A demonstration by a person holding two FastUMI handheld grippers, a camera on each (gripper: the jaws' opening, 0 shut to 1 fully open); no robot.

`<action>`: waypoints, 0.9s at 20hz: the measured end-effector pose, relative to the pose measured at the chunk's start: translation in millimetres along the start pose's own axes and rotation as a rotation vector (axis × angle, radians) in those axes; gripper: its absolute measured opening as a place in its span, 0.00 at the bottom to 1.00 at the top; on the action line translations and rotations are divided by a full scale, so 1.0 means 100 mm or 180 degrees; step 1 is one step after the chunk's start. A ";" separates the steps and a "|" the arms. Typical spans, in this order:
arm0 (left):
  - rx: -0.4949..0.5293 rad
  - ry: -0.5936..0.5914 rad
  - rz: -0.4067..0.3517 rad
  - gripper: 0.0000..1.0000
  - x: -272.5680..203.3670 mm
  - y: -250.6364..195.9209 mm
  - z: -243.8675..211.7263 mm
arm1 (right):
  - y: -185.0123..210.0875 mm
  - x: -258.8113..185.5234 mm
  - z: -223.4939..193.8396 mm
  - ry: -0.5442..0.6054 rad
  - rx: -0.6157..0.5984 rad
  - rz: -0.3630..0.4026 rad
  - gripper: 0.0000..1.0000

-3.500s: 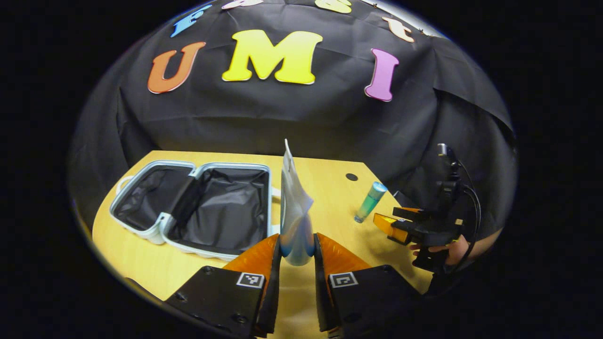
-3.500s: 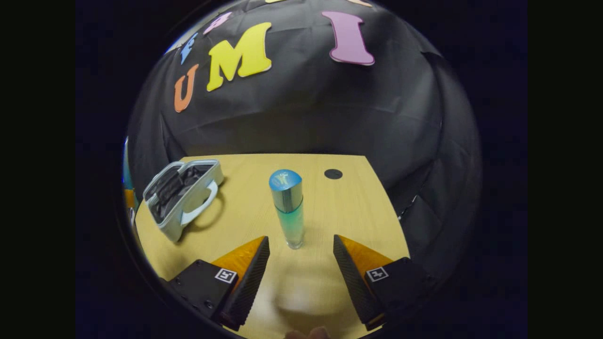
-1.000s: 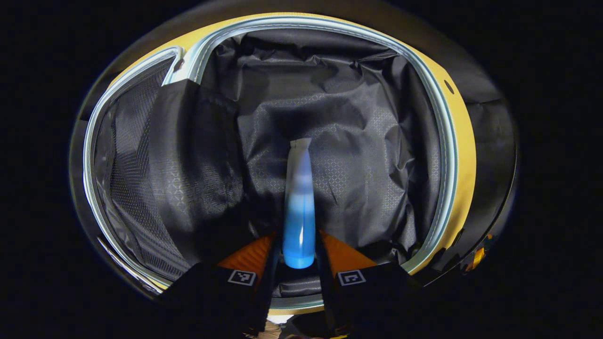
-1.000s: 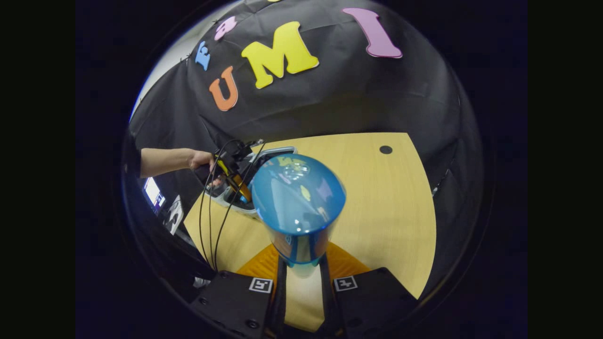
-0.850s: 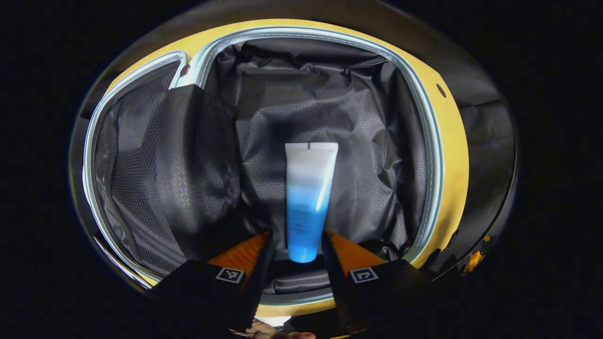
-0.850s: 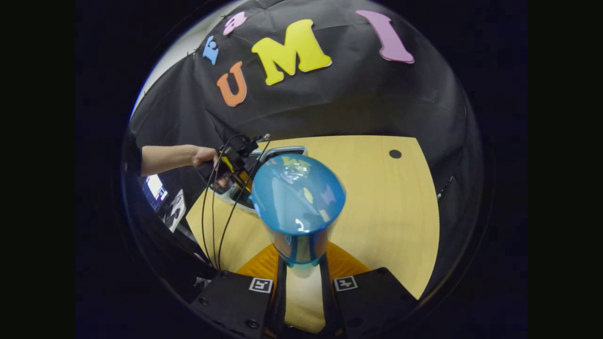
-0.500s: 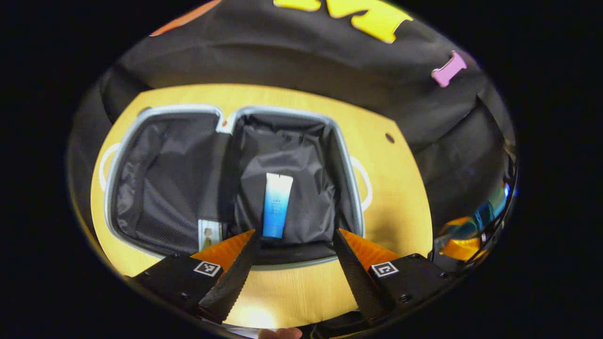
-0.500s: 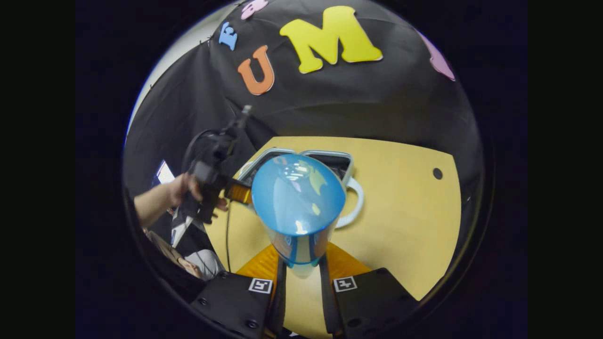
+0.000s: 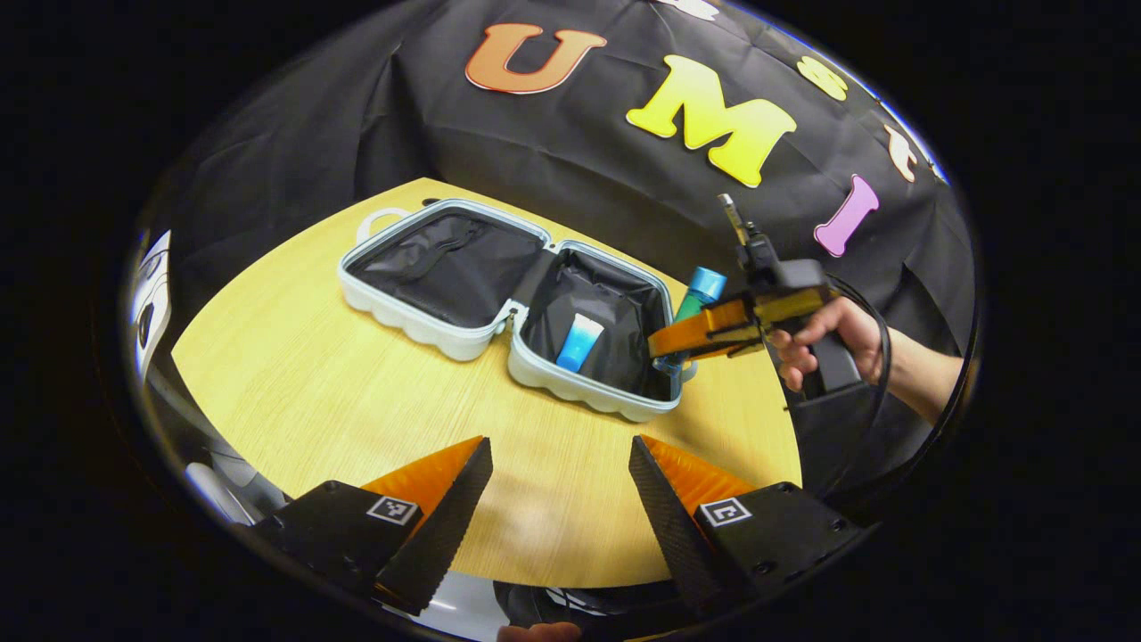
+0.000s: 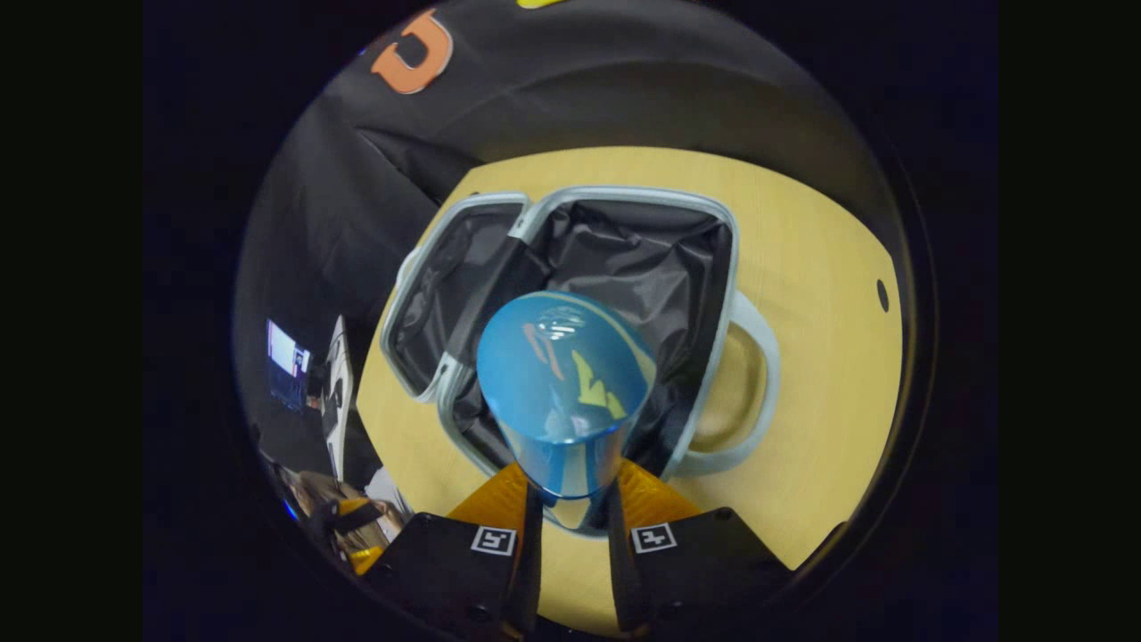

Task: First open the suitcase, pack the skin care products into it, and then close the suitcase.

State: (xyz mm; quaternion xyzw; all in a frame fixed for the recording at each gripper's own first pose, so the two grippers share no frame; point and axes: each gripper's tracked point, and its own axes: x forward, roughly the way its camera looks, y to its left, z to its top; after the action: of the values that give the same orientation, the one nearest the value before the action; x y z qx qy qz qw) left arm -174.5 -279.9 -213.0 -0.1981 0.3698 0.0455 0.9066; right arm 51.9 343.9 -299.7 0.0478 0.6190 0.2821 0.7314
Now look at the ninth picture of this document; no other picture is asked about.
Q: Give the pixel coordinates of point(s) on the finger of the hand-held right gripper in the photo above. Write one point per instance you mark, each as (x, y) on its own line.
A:
(713, 325)

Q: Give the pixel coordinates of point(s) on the light blue suitcase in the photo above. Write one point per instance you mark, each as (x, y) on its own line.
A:
(446, 267)

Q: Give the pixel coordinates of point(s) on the grey chair frame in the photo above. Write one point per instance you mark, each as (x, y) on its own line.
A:
(236, 473)

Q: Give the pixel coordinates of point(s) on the blue skin care tube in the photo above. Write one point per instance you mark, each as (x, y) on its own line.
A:
(579, 343)

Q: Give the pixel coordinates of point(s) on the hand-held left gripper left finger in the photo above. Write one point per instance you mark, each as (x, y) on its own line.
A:
(446, 526)

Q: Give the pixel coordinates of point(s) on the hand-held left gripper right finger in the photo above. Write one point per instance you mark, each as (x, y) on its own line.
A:
(669, 526)

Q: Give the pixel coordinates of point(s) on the person's dark printed clothing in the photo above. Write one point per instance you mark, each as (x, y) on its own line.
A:
(588, 602)

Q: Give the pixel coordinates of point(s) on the teal bottle with blue cap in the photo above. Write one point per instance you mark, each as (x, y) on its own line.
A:
(704, 287)

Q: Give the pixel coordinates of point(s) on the white printed panel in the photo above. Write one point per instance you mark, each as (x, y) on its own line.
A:
(153, 294)

